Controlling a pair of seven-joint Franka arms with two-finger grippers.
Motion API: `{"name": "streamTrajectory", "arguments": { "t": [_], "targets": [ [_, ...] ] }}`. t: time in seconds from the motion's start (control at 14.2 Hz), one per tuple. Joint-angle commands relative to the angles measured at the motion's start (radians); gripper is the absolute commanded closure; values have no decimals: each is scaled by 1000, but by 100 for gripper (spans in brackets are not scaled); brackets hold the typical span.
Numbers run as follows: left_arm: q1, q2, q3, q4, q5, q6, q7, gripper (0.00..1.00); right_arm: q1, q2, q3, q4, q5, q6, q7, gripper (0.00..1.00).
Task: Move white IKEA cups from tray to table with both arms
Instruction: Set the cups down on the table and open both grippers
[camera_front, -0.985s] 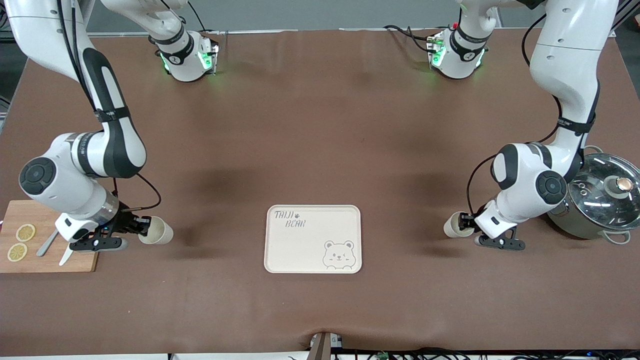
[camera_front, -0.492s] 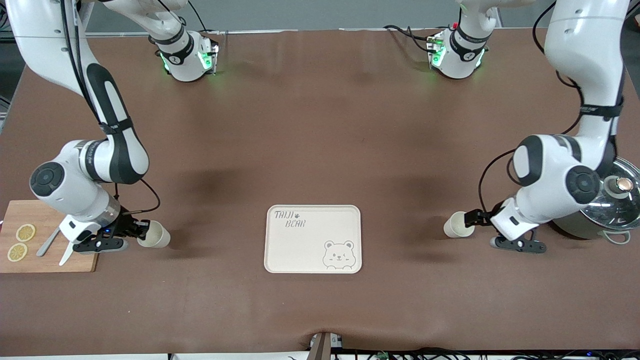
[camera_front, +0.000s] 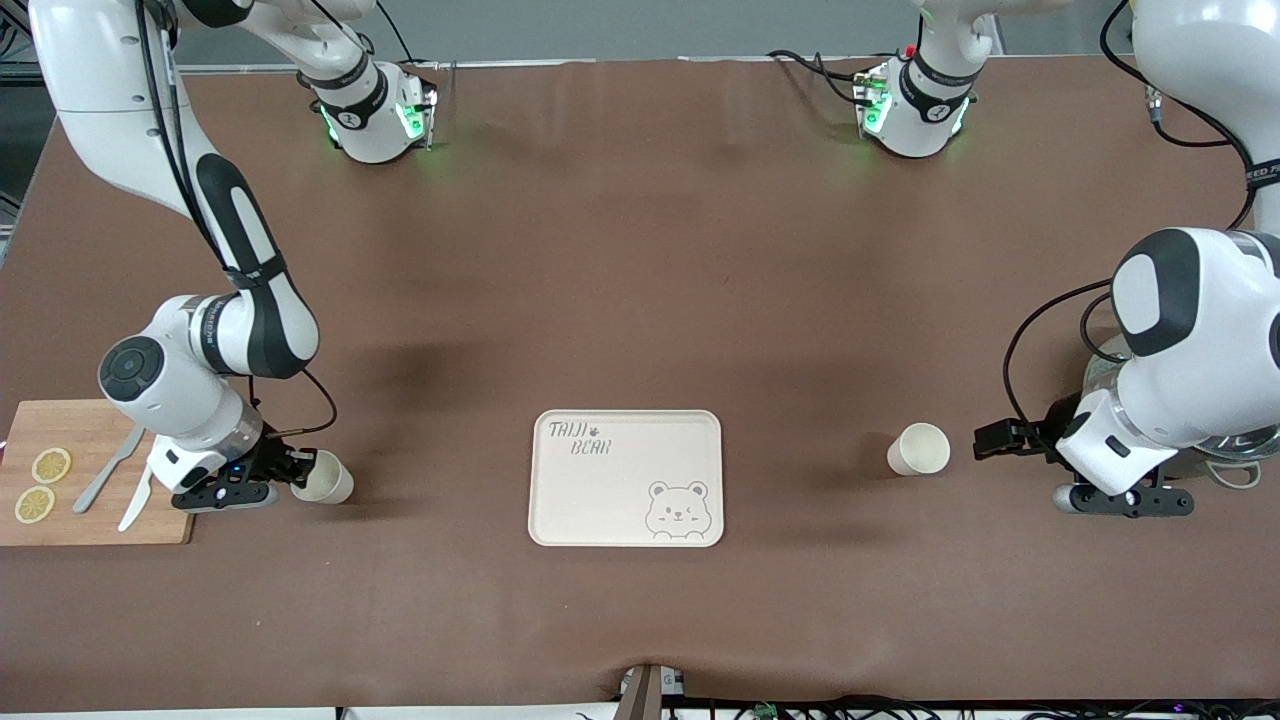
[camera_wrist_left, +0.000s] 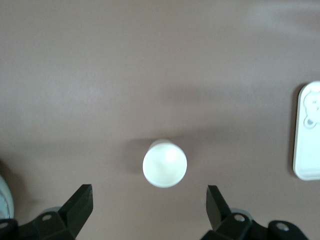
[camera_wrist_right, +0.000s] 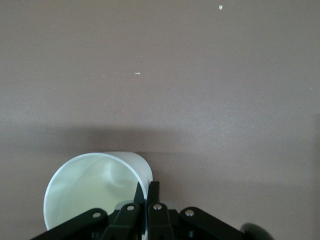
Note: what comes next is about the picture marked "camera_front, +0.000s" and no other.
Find white IKEA cup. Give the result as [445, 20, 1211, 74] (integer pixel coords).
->
[887, 423, 952, 477]
[290, 450, 355, 505]

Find white plastic knife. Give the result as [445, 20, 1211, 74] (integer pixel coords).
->
[118, 465, 156, 533]

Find grey plastic knife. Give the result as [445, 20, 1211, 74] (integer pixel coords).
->
[72, 425, 146, 515]

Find grey-green cooking pot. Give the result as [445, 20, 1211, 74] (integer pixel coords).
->
[1083, 335, 1280, 491]

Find wooden cutting board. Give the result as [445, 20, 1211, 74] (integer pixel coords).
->
[0, 398, 196, 546]

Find cream bear print tray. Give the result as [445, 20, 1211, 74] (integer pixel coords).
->
[528, 409, 724, 548]

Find brown table cover cloth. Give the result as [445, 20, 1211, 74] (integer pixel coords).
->
[0, 55, 1280, 713]

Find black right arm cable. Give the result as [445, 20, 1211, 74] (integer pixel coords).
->
[135, 0, 339, 437]

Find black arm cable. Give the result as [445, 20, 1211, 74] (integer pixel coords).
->
[135, 0, 339, 437]
[1003, 0, 1261, 433]

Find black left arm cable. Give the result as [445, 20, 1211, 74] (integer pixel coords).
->
[1003, 0, 1261, 433]

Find aluminium frame rail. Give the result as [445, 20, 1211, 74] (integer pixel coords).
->
[178, 60, 303, 78]

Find black base power cables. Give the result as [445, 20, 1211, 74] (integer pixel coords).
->
[767, 48, 873, 107]

